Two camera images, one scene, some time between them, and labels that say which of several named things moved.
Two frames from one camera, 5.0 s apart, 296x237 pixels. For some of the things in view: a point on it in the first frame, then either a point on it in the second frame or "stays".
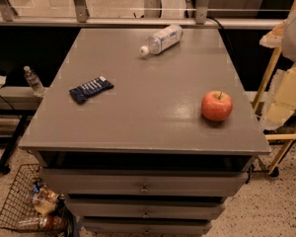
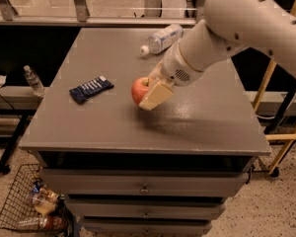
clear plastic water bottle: (162, 39) stays
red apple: (216, 106) → (138, 89)
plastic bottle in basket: (50, 223) stays
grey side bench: (12, 108) stays
